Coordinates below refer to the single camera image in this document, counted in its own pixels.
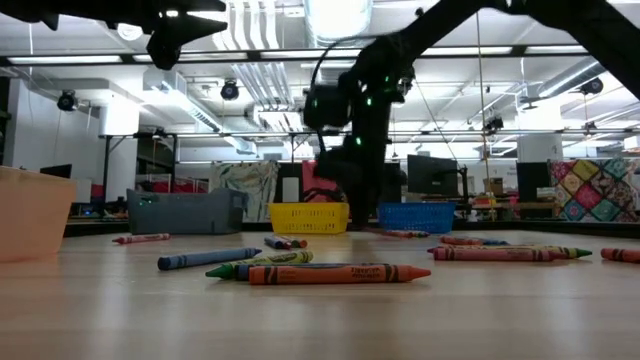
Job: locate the white box device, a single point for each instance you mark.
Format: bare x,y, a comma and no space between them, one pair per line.
290,189

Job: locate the slanted silver duct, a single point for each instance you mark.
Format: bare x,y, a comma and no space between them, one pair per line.
565,80

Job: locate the white ceiling pipes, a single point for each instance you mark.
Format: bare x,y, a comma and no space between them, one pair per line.
265,60

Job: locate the black panel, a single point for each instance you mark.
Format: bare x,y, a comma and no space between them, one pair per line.
278,172

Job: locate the red backdrop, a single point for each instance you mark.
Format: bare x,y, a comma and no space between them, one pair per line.
310,175

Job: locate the black aluminium table frame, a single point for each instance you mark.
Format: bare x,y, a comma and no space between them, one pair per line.
550,226

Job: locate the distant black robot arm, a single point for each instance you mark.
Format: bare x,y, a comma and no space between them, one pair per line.
327,195

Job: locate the yellow plastic basket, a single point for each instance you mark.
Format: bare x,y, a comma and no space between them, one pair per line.
309,218

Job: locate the grey plastic bin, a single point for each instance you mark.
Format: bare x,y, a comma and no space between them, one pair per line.
185,212

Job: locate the large silver ventilation duct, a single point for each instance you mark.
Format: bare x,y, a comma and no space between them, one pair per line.
337,20

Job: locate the black backdrop stand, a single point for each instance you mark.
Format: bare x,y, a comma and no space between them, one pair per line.
225,135

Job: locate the cardboard box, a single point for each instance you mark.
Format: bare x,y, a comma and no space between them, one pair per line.
495,186

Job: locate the black overhead rig beam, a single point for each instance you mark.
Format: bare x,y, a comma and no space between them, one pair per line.
519,50

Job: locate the blue crayon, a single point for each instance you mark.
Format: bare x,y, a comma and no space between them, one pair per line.
205,258
241,271
497,242
275,243

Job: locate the white rectangular air duct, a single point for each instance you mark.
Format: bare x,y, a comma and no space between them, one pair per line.
185,100

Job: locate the orange crayon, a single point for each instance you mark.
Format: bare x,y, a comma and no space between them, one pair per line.
300,243
335,274
620,255

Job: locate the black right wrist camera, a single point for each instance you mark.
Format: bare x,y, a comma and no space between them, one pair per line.
325,107

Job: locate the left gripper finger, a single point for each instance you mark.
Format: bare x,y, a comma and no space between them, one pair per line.
195,29
205,5

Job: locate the white pillar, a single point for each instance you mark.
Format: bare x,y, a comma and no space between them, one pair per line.
540,147
120,150

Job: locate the orange translucent bin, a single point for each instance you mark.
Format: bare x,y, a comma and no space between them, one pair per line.
30,215

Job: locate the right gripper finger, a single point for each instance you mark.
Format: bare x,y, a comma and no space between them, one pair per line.
362,212
378,210

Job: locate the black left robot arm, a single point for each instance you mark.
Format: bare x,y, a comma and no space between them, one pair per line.
100,7

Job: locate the white LED light strip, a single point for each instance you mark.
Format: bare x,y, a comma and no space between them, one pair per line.
215,56
550,49
300,53
65,59
485,50

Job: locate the colourful patchwork quilt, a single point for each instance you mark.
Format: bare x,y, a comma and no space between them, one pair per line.
590,190

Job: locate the blue plastic basket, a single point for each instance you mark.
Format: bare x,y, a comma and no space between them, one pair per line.
420,217

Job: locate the floral painted backdrop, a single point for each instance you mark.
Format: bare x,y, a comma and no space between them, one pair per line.
245,187

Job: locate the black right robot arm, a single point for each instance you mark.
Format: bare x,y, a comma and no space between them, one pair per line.
550,15

